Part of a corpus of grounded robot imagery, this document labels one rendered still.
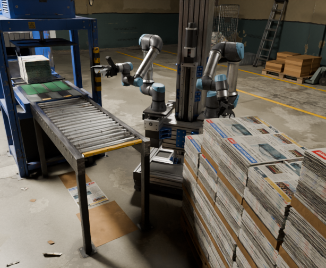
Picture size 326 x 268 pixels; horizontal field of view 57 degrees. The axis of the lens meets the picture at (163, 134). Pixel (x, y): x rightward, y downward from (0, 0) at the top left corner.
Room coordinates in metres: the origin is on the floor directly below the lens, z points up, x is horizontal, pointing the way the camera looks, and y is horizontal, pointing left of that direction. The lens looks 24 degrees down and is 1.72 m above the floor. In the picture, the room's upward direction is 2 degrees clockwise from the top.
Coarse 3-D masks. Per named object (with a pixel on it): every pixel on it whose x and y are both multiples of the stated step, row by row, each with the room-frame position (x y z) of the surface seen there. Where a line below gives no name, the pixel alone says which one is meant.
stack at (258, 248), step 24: (192, 144) 1.87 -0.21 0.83; (192, 168) 1.83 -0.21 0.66; (192, 192) 1.80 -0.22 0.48; (216, 192) 1.46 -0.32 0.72; (192, 216) 1.78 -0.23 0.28; (216, 216) 1.41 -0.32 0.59; (240, 216) 1.19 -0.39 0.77; (192, 240) 1.72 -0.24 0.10; (216, 240) 1.38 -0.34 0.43; (240, 240) 1.15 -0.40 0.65; (264, 240) 0.99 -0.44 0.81; (216, 264) 1.34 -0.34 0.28; (240, 264) 1.12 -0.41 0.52; (264, 264) 0.95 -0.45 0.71
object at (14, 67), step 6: (12, 66) 4.38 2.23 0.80; (18, 66) 4.39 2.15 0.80; (12, 72) 4.01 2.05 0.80; (18, 72) 4.01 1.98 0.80; (54, 72) 4.10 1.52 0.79; (54, 78) 3.74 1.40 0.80; (12, 84) 3.43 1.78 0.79; (18, 84) 3.42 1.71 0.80; (24, 84) 3.44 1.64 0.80; (30, 84) 3.46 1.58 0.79
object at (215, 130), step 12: (204, 120) 1.73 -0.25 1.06; (216, 120) 1.72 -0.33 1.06; (228, 120) 1.74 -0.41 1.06; (204, 132) 1.73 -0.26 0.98; (216, 132) 1.55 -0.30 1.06; (228, 132) 1.55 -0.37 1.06; (240, 132) 1.55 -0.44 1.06; (204, 144) 1.71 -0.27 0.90; (216, 144) 1.55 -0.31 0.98; (216, 156) 1.53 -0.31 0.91
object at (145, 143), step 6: (84, 96) 3.01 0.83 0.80; (90, 102) 2.82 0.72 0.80; (102, 108) 2.64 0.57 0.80; (108, 114) 2.49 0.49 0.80; (114, 120) 2.35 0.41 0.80; (120, 120) 2.35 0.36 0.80; (126, 126) 2.23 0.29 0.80; (132, 132) 2.10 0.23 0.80; (138, 132) 2.11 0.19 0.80; (144, 138) 2.00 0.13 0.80; (138, 144) 2.02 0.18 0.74; (144, 144) 1.94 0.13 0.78; (138, 150) 2.02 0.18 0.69; (144, 150) 1.94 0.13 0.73
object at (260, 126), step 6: (240, 120) 1.75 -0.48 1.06; (246, 120) 1.75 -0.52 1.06; (252, 120) 1.74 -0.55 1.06; (258, 120) 1.74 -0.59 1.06; (252, 126) 1.65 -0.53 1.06; (258, 126) 1.65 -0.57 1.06; (264, 126) 1.65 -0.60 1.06; (270, 126) 1.66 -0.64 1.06; (258, 132) 1.56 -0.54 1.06; (264, 132) 1.56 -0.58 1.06; (270, 132) 1.56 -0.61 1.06; (276, 132) 1.57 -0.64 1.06
